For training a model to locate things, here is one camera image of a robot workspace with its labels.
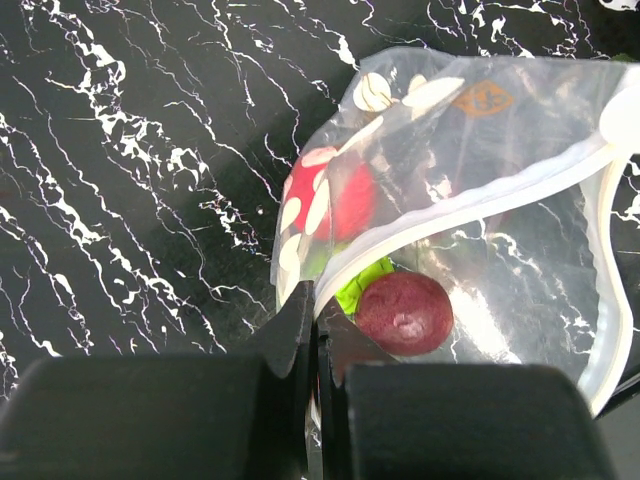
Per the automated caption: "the dark purple plum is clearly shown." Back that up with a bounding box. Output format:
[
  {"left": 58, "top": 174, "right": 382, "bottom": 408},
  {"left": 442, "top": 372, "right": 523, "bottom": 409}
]
[{"left": 354, "top": 272, "right": 454, "bottom": 357}]

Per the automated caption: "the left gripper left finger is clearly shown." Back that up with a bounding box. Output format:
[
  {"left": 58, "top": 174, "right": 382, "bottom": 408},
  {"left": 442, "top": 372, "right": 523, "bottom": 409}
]
[{"left": 1, "top": 281, "right": 314, "bottom": 479}]

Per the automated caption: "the clear bag with white dots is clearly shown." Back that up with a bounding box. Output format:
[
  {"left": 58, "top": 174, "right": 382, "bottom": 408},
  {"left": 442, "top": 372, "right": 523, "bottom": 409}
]
[{"left": 271, "top": 47, "right": 639, "bottom": 413}]

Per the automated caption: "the red apple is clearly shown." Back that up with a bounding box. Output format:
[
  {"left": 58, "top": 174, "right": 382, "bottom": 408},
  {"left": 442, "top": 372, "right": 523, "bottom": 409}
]
[{"left": 280, "top": 147, "right": 376, "bottom": 242}]

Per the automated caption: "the black marble pattern mat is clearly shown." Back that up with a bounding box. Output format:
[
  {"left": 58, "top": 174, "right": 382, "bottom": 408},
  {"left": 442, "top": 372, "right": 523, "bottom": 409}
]
[{"left": 1, "top": 1, "right": 639, "bottom": 398}]

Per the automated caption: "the green apple top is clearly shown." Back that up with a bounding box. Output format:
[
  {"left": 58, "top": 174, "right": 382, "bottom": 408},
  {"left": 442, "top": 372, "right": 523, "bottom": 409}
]
[{"left": 299, "top": 242, "right": 396, "bottom": 316}]

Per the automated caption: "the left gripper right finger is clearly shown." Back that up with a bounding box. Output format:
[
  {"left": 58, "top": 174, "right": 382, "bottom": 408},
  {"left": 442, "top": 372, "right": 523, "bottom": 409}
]
[{"left": 317, "top": 303, "right": 615, "bottom": 479}]

